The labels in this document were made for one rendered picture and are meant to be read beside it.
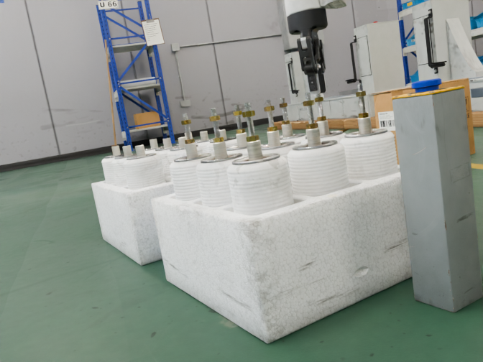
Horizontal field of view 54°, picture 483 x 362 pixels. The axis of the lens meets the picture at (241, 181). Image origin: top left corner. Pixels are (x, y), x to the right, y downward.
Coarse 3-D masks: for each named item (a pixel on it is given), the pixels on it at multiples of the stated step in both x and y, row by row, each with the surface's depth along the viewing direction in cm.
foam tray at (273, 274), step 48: (336, 192) 74; (384, 192) 77; (192, 240) 83; (240, 240) 67; (288, 240) 68; (336, 240) 73; (384, 240) 78; (192, 288) 88; (240, 288) 71; (288, 288) 69; (336, 288) 73; (384, 288) 79
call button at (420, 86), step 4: (424, 80) 66; (428, 80) 65; (432, 80) 65; (436, 80) 65; (440, 80) 66; (412, 84) 67; (416, 84) 66; (420, 84) 66; (424, 84) 65; (428, 84) 65; (432, 84) 65; (436, 84) 65; (440, 84) 66; (416, 88) 67; (420, 88) 66; (424, 88) 66; (428, 88) 66; (432, 88) 66; (436, 88) 66; (416, 92) 67
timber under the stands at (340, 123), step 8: (472, 112) 277; (480, 112) 269; (328, 120) 431; (336, 120) 415; (344, 120) 403; (352, 120) 390; (472, 120) 272; (480, 120) 266; (280, 128) 533; (296, 128) 494; (304, 128) 477; (328, 128) 430; (336, 128) 417; (344, 128) 405; (352, 128) 393; (376, 128) 361
